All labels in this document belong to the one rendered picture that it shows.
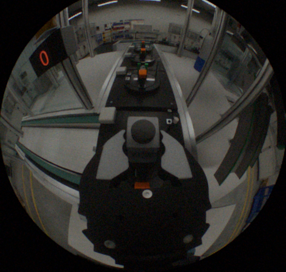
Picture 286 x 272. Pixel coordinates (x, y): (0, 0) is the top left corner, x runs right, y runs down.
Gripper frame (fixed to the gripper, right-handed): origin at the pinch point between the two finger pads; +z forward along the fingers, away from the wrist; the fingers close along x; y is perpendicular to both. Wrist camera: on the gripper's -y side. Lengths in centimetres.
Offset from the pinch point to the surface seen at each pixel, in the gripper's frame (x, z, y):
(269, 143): 407, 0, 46
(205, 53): 56, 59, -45
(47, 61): -18.4, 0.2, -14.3
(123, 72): -8.1, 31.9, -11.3
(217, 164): 36.0, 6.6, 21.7
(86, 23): -60, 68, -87
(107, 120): -9.2, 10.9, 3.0
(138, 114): -0.7, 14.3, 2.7
